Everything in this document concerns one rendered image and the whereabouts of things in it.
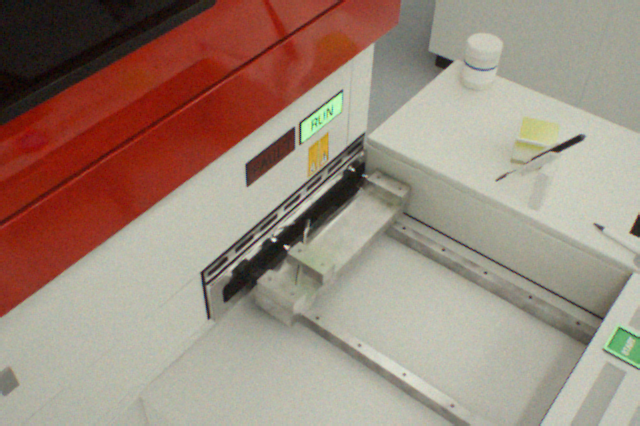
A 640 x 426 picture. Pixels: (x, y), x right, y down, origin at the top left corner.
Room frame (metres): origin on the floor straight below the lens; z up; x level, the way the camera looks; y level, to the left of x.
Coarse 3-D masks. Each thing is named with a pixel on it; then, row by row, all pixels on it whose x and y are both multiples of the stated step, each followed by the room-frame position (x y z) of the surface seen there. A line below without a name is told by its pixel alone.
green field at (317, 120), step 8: (328, 104) 0.97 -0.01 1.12; (336, 104) 0.98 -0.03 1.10; (320, 112) 0.95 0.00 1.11; (328, 112) 0.97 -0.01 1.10; (336, 112) 0.99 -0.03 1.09; (312, 120) 0.93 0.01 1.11; (320, 120) 0.95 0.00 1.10; (328, 120) 0.97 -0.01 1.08; (304, 128) 0.91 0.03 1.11; (312, 128) 0.93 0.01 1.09; (320, 128) 0.95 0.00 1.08; (304, 136) 0.91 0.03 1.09
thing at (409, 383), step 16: (304, 320) 0.72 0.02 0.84; (320, 320) 0.72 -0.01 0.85; (336, 336) 0.68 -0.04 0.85; (352, 336) 0.68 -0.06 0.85; (352, 352) 0.66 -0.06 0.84; (368, 352) 0.65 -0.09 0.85; (384, 368) 0.63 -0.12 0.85; (400, 368) 0.63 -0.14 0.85; (400, 384) 0.61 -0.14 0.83; (416, 384) 0.60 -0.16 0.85; (432, 400) 0.57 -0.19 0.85; (448, 400) 0.57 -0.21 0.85; (448, 416) 0.55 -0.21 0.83; (464, 416) 0.55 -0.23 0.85
